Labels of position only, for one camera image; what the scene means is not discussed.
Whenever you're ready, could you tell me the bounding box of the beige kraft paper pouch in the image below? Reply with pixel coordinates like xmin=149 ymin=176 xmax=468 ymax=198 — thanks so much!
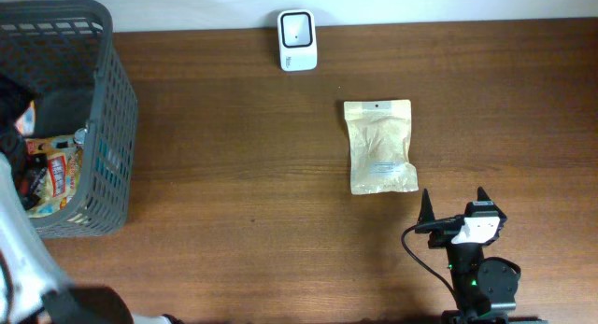
xmin=344 ymin=100 xmax=419 ymax=195

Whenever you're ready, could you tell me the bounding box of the yellow snack chip bag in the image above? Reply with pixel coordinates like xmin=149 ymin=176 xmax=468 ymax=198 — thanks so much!
xmin=25 ymin=134 xmax=83 ymax=218

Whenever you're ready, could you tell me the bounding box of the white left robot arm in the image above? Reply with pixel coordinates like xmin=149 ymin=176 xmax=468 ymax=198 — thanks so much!
xmin=1 ymin=147 xmax=181 ymax=324

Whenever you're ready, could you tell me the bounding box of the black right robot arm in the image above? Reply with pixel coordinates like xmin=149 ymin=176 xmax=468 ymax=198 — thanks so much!
xmin=414 ymin=187 xmax=521 ymax=323

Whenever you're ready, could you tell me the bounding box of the white barcode scanner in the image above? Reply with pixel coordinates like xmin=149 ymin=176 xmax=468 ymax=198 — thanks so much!
xmin=277 ymin=9 xmax=318 ymax=72

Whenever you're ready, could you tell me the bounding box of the grey plastic mesh basket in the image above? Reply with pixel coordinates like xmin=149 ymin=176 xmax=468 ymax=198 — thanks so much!
xmin=1 ymin=0 xmax=138 ymax=238

